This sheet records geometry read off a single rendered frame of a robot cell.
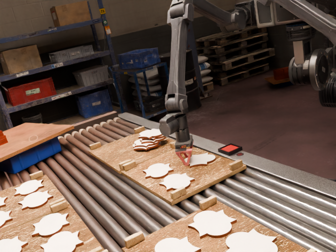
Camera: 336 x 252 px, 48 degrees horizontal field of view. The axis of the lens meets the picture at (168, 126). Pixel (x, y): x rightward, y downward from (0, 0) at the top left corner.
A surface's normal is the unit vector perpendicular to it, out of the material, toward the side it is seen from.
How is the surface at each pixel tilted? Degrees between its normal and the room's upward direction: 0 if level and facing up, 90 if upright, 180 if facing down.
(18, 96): 90
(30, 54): 94
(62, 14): 89
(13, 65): 84
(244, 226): 0
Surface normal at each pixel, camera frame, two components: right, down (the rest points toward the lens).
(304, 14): -0.68, 0.30
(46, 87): 0.50, 0.17
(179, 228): -0.19, -0.94
